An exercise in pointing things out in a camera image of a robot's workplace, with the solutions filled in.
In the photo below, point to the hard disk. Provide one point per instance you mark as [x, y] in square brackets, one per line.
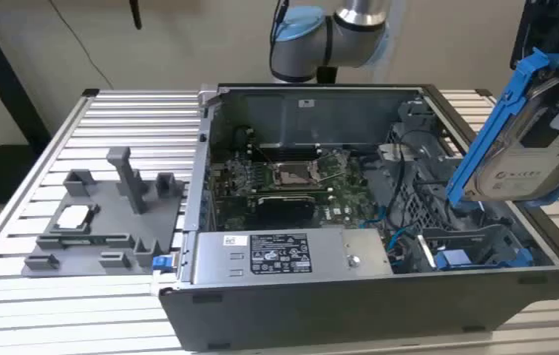
[516, 162]

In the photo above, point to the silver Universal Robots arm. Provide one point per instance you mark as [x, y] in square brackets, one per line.
[354, 37]

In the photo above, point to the grey metal disk bay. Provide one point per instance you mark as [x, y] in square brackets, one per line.
[423, 207]

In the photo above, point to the black table corner cap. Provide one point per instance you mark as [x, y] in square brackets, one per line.
[483, 92]
[91, 92]

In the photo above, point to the green motherboard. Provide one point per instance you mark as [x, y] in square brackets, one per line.
[343, 199]

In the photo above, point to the CPU socket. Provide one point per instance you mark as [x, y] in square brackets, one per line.
[294, 174]

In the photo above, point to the blue carrier in bay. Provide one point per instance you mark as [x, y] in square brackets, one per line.
[455, 260]

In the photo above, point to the black graphics card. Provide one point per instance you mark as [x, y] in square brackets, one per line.
[284, 211]

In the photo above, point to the silver power supply unit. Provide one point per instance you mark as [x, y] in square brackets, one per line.
[319, 255]

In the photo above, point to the black hanging antenna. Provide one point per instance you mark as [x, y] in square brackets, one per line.
[135, 15]

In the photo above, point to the black open PC case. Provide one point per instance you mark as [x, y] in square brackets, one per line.
[308, 314]

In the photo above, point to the blue case latch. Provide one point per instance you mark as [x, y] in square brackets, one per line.
[162, 263]

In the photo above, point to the grey parts rack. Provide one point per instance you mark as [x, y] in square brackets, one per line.
[111, 229]

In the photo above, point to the silver CPU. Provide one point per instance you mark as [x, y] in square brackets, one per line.
[76, 217]

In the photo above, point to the green RAM stick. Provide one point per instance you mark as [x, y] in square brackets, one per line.
[87, 242]

